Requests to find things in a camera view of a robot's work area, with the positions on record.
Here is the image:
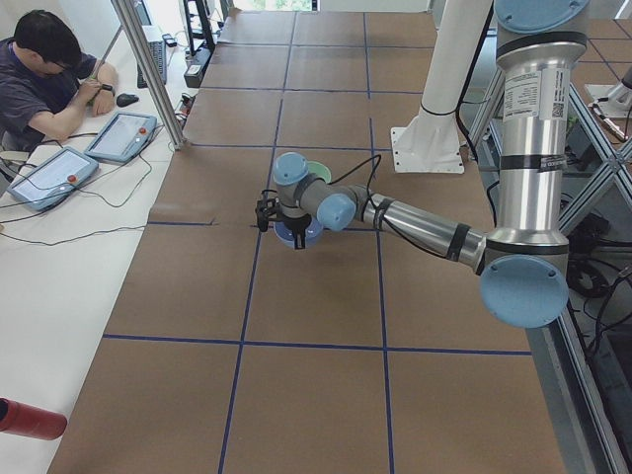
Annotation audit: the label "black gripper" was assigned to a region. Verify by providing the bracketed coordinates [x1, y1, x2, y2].
[280, 204, 311, 250]

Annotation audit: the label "blue bowl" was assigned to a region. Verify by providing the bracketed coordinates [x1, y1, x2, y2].
[274, 218, 324, 249]

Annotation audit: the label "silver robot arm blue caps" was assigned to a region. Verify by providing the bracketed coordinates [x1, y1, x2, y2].
[256, 1, 589, 328]

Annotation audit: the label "green bowl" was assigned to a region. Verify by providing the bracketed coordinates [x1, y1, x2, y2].
[307, 160, 332, 184]

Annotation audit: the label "far blue teach pendant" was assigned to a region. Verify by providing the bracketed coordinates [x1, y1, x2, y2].
[85, 112, 157, 163]

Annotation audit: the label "blue teach pendant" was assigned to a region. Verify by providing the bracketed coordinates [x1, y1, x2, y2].
[85, 112, 157, 163]
[8, 147, 99, 211]

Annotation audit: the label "black computer mouse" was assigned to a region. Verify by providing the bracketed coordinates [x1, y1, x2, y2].
[116, 93, 139, 108]

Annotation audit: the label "black keyboard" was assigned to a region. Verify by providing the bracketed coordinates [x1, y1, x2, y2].
[136, 39, 169, 90]

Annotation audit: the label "green handheld object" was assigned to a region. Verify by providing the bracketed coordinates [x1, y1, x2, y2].
[86, 74, 98, 107]

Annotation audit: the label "near blue teach pendant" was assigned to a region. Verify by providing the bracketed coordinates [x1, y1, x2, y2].
[8, 147, 99, 211]

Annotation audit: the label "seated person dark shirt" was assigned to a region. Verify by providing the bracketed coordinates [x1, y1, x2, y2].
[1, 10, 118, 152]

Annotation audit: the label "red cylinder bottle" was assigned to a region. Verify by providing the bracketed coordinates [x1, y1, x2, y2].
[1, 398, 67, 440]

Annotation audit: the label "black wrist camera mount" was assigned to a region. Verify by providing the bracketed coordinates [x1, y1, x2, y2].
[255, 189, 280, 233]

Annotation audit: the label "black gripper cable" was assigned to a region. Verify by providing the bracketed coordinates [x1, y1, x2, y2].
[260, 153, 455, 260]

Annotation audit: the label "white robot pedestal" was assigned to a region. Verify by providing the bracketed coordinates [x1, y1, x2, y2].
[391, 0, 493, 174]

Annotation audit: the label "aluminium frame post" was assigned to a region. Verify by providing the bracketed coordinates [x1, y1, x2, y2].
[112, 0, 186, 150]

